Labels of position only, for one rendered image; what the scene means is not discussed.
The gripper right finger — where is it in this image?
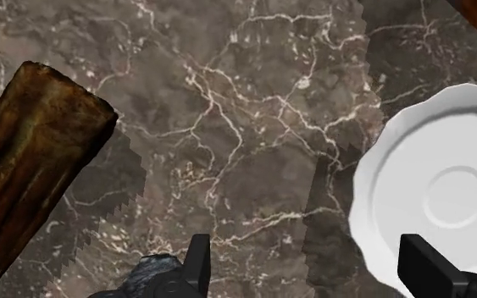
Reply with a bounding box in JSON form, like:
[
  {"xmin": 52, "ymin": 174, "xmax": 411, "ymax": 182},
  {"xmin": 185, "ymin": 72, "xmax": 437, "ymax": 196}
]
[{"xmin": 397, "ymin": 233, "xmax": 477, "ymax": 298}]

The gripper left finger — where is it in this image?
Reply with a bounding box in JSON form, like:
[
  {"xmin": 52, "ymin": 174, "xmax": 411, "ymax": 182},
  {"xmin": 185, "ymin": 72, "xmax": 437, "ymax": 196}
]
[{"xmin": 147, "ymin": 233, "xmax": 213, "ymax": 298}]

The dark grey lumpy object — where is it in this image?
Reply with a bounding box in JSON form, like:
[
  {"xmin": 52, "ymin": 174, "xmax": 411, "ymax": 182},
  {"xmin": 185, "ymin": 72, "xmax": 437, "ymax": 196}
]
[{"xmin": 86, "ymin": 253, "xmax": 186, "ymax": 298}]

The white scalloped plate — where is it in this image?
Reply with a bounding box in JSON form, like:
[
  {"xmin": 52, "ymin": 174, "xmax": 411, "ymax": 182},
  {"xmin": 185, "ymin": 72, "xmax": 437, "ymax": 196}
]
[{"xmin": 347, "ymin": 83, "xmax": 477, "ymax": 298}]

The brown ridged block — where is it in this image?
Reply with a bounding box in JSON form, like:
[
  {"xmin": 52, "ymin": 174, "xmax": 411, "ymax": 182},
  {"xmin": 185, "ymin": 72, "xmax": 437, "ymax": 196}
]
[{"xmin": 0, "ymin": 60, "xmax": 119, "ymax": 291}]

